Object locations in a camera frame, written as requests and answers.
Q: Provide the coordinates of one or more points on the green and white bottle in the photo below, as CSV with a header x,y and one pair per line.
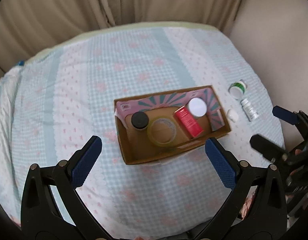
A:
x,y
238,89

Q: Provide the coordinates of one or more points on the black capped white bottle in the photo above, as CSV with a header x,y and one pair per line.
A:
x,y
140,121

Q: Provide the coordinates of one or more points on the beige curtain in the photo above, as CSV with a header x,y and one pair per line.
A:
x,y
29,26

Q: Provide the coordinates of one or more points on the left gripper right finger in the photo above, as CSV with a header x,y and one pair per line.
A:
x,y
256,205

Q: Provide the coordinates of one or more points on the green and white jar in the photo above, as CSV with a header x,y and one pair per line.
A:
x,y
197,107

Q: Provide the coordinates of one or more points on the blue checked bed cover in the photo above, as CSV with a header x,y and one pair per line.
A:
x,y
55,102

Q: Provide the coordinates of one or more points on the yellow tape roll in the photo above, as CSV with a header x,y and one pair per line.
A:
x,y
162,131

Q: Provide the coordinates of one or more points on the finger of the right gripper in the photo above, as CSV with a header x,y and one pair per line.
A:
x,y
292,118
268,149

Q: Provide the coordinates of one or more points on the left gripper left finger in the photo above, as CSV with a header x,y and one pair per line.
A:
x,y
51,207

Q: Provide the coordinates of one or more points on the silver tin can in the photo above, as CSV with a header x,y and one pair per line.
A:
x,y
249,110

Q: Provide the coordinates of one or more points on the small white cap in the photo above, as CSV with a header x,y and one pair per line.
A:
x,y
232,115

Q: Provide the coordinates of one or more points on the red carton box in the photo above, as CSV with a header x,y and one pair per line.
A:
x,y
188,122

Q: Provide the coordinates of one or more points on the cardboard box with pink flaps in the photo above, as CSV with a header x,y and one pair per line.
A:
x,y
135,146

